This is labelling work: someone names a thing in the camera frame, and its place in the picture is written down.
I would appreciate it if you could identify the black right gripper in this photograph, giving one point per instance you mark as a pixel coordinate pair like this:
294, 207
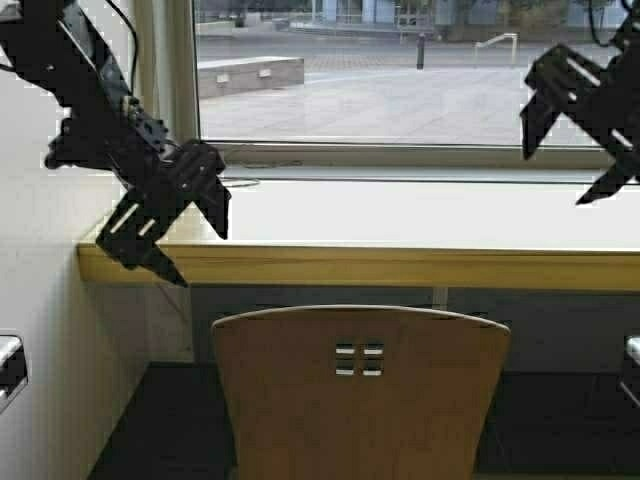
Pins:
602, 101

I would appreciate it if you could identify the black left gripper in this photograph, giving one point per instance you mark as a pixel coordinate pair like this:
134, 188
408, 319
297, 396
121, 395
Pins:
189, 175

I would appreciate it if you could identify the wooden chair with square cutouts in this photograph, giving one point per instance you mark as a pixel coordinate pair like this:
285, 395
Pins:
357, 391

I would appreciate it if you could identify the robot base left corner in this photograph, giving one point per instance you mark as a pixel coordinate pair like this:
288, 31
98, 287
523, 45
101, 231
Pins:
14, 369

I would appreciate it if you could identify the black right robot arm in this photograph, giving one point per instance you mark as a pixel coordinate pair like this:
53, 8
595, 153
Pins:
602, 101

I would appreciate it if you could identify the robot base right corner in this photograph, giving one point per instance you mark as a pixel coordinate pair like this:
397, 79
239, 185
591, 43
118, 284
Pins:
629, 379

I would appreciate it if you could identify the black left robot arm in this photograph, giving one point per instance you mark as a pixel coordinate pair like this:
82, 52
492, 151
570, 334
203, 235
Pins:
55, 46

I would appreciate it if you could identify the long wooden window counter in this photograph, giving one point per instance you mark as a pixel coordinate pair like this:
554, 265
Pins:
476, 228

